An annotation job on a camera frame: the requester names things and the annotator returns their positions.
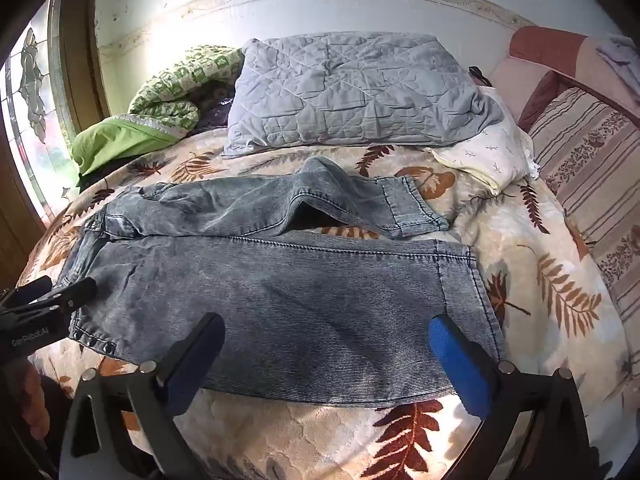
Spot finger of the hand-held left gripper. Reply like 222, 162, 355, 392
0, 275, 54, 306
47, 276, 99, 312

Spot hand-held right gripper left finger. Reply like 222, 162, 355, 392
62, 312, 227, 480

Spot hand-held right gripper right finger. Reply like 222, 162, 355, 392
428, 313, 602, 480

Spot grey washed denim pants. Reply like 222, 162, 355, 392
67, 156, 507, 409

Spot person's left hand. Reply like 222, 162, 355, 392
15, 360, 53, 441

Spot leaf print fleece blanket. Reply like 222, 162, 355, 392
20, 127, 637, 480

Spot plain green cloth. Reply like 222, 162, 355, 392
71, 114, 182, 177

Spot stained glass window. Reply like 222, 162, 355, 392
0, 0, 76, 216

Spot white sprig print pillow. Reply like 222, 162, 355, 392
430, 87, 540, 196

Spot dark purple cloth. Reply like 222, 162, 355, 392
192, 84, 237, 133

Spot green patterned pillow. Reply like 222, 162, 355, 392
128, 45, 246, 137

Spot grey quilted pillow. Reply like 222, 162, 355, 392
221, 33, 505, 159

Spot pink padded headboard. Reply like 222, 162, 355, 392
487, 26, 640, 133

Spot pale lilac cloth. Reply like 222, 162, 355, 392
596, 34, 640, 92

